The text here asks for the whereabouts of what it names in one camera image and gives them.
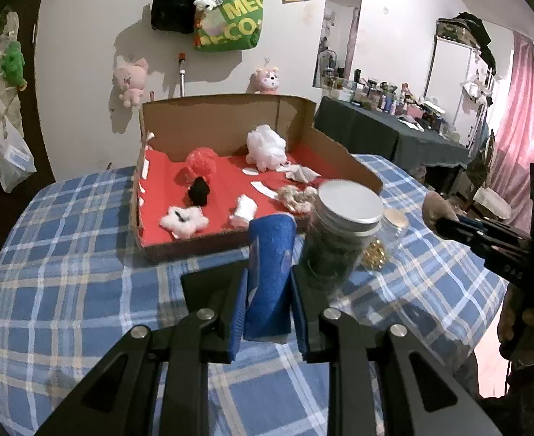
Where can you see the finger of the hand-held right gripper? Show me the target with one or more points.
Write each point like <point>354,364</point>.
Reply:
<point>464,228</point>

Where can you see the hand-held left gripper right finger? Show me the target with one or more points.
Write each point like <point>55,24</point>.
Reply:
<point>301,327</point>

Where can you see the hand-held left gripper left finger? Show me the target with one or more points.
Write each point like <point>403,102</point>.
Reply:
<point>237,327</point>

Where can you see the beige soft puff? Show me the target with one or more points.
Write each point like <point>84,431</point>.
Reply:
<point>437,211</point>

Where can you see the blue sponge roll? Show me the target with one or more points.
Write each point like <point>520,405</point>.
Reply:
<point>269,281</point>

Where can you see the white fluffy flower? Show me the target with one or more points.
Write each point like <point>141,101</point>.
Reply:
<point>182,222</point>

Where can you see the white speckled scrunchie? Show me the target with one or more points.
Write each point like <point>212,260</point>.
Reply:
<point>296,197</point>

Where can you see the black pompom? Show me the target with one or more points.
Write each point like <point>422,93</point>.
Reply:
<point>200,190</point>

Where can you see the white cloth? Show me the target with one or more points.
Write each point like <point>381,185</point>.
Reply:
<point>304,173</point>

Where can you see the cardboard box with red lining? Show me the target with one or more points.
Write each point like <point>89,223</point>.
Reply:
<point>221,118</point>

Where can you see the person's right forearm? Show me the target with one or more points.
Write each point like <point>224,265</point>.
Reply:
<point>521,399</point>

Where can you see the white soft puff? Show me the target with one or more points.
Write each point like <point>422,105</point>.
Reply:
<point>243,211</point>

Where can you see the person's right hand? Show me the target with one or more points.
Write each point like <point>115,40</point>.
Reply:
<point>530,336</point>

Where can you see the clear jar with gold beads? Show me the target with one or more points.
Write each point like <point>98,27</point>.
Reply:
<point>385,245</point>

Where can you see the glass jar with dark contents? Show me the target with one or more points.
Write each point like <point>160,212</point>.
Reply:
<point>335,245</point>

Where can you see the pink curtain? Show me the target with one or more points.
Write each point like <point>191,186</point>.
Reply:
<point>528,122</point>

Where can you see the table with dark cloth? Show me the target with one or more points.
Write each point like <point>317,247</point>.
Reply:
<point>376,131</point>

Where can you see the white paper strip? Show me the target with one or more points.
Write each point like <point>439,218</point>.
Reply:
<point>250,171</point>
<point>263,189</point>

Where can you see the row of bottles and cosmetics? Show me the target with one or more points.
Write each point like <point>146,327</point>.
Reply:
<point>385,97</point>

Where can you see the red mesh bath pouf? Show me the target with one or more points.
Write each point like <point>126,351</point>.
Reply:
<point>201,163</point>

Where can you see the blue plaid blanket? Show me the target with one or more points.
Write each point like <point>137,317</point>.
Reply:
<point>67,281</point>

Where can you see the white mesh bath pouf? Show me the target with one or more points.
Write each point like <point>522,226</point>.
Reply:
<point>267,147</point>

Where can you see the pink plush with spotted face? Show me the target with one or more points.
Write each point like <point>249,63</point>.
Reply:
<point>266,81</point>

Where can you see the red and white stick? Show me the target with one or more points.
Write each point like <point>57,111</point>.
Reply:
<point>182,72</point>

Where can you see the pale pink plush pig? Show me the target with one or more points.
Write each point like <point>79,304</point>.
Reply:
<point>130,79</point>

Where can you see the hanging plastic bags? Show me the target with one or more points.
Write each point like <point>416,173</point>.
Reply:
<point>3,136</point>

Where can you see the green tote bag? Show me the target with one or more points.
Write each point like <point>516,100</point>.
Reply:
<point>230,20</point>

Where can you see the white plush dog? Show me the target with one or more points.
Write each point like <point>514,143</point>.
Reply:
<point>205,0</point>

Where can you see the black bag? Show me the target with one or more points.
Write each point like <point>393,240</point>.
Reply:
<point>173,2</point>

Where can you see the green plush toy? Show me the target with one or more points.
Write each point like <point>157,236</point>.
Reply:
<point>12,63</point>

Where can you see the wall mirror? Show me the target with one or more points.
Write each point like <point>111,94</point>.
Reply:
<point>339,32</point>

